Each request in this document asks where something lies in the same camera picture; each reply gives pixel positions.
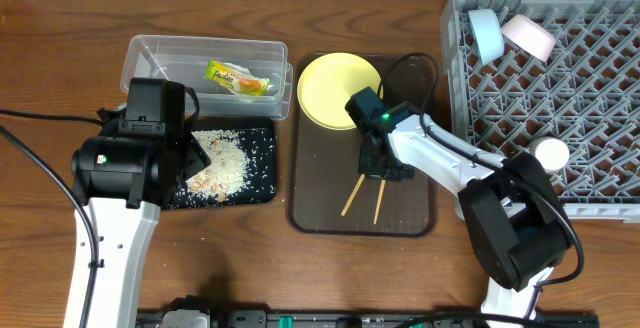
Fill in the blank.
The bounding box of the white bowl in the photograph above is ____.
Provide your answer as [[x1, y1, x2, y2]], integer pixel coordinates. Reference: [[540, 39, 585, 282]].
[[501, 14, 556, 61]]

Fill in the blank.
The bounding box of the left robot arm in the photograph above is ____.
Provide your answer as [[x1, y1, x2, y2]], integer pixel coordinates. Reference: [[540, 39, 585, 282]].
[[64, 78, 210, 327]]

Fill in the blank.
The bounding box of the white cup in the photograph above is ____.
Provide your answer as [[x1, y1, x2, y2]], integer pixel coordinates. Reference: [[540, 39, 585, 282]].
[[527, 137, 570, 173]]

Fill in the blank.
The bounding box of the black waste tray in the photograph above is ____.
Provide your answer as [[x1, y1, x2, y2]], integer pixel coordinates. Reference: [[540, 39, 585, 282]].
[[168, 117, 277, 210]]

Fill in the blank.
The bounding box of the brown plastic serving tray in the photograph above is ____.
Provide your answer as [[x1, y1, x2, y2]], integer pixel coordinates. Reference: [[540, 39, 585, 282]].
[[285, 51, 439, 238]]

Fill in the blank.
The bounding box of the rice food waste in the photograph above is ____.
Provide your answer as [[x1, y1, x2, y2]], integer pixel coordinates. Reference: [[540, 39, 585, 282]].
[[187, 130, 250, 203]]

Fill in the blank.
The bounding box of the wooden chopstick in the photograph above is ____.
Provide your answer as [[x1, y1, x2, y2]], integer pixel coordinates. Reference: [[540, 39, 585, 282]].
[[373, 180, 386, 225], [340, 174, 365, 217]]

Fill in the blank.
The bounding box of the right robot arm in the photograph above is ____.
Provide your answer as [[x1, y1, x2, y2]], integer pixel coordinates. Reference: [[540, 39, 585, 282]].
[[345, 88, 581, 327]]

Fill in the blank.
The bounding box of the grey dishwasher rack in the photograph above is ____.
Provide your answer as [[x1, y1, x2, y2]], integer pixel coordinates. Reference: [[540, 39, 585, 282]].
[[440, 0, 639, 223]]

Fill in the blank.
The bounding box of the yellow plate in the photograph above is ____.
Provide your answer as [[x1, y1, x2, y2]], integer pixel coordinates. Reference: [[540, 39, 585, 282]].
[[297, 53, 381, 130]]

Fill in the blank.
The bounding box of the green snack wrapper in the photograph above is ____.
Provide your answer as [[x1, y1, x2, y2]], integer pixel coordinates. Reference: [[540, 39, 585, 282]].
[[204, 60, 271, 96]]

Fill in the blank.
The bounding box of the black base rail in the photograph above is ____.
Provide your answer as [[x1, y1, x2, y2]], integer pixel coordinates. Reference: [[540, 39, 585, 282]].
[[133, 295, 601, 328]]

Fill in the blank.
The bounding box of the light blue bowl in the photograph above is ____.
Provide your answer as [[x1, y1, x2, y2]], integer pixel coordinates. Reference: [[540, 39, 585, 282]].
[[468, 9, 504, 65]]

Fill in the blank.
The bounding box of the clear plastic waste bin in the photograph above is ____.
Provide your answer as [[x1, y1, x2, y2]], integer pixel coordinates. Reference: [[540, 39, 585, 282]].
[[120, 35, 293, 120]]

